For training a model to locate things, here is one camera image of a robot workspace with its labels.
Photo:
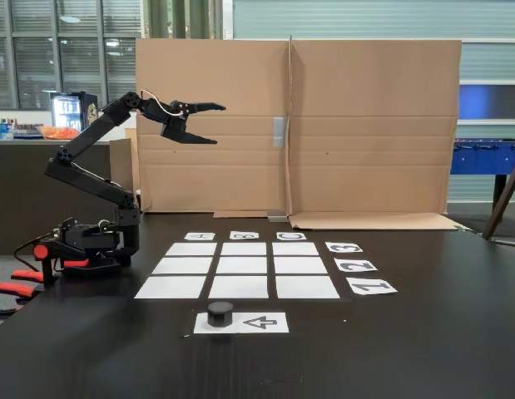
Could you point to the black octagonal token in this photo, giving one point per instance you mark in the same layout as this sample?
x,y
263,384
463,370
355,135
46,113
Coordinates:
x,y
219,313

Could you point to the white paper grid square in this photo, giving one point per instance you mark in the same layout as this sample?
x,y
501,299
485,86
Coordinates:
x,y
182,265
241,265
307,287
191,249
300,265
169,287
238,287
295,249
244,249

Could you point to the large brown cardboard panel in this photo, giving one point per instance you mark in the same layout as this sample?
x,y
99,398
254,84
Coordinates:
x,y
224,174
373,124

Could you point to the grey tape strip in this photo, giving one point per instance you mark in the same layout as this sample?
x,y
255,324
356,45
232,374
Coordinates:
x,y
280,132

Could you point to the black mini fridge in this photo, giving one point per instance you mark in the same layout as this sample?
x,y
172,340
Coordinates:
x,y
80,114

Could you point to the paper label letter A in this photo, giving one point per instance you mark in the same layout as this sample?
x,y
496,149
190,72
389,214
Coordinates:
x,y
199,236

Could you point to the orange snack bag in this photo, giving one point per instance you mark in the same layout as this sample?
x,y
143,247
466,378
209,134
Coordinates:
x,y
59,133

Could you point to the paper label letter B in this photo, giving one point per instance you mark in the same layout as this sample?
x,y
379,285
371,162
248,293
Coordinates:
x,y
244,235

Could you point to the paper label letter C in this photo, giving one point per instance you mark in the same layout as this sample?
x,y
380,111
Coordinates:
x,y
291,236

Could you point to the dark brown counter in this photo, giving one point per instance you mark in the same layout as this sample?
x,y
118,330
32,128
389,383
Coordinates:
x,y
20,187

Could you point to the red and black clamp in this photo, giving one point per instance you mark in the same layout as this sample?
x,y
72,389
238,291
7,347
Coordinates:
x,y
41,251

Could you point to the paper label number 3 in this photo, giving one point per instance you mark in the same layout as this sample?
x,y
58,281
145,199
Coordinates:
x,y
344,247

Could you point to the white arrow paper sheet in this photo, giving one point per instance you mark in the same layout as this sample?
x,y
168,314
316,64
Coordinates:
x,y
261,323

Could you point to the paper label number 2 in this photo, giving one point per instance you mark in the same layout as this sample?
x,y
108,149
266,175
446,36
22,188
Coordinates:
x,y
356,265

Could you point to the paper label number 1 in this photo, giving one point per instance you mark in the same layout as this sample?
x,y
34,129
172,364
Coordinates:
x,y
371,287

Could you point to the blue foosball table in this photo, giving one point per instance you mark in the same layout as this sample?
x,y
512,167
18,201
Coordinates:
x,y
481,160

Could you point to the dark wooden easel leg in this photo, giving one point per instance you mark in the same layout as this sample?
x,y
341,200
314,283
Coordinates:
x,y
502,203

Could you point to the grey metal bracket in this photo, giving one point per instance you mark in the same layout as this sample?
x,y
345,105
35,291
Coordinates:
x,y
278,216

